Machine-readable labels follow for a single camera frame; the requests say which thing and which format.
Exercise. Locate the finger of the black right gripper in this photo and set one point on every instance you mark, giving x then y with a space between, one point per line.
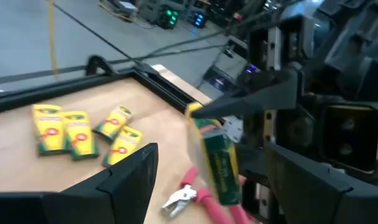
263 98
252 161

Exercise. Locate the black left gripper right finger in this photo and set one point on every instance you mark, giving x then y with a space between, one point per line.
310 199

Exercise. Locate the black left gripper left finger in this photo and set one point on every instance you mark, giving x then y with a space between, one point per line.
120 193

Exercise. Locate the black computer box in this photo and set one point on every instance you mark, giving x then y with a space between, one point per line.
223 74

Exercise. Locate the device with blue lights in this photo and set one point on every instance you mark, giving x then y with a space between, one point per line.
199 19

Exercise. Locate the computer with green lights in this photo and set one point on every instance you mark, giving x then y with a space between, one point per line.
169 17

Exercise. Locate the silver metal bracket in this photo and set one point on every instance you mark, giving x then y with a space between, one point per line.
233 129

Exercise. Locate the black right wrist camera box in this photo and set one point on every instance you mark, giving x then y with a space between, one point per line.
350 137

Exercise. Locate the black aluminium table frame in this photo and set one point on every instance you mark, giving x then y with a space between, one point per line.
67 87

